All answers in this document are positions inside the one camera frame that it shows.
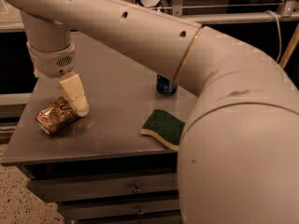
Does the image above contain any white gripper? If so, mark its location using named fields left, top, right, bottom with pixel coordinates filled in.
left=26, top=42, right=89, bottom=117

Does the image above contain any crushed orange soda can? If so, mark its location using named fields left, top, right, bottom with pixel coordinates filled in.
left=36, top=96, right=78, bottom=134

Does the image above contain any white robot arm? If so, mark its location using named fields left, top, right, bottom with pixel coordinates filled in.
left=3, top=0, right=299, bottom=224

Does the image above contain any blue soda can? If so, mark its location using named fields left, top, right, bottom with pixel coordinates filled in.
left=156, top=75, right=178, bottom=95

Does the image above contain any grey drawer cabinet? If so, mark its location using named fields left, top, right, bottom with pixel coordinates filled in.
left=1, top=32, right=196, bottom=224

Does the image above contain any green and yellow sponge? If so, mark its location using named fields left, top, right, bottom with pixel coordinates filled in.
left=141, top=109, right=185, bottom=151

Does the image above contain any top drawer knob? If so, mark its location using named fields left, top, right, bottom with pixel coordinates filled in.
left=133, top=184, right=141, bottom=194

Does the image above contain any drawer knob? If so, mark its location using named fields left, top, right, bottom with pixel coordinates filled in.
left=133, top=184, right=141, bottom=194
left=136, top=207, right=145, bottom=216

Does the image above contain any metal guard rail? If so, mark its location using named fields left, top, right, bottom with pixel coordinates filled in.
left=6, top=0, right=299, bottom=35

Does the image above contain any white cable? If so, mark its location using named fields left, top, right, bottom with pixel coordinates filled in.
left=264, top=9, right=283, bottom=63

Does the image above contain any yellow robot base frame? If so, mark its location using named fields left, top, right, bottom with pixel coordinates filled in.
left=279, top=23, right=299, bottom=69

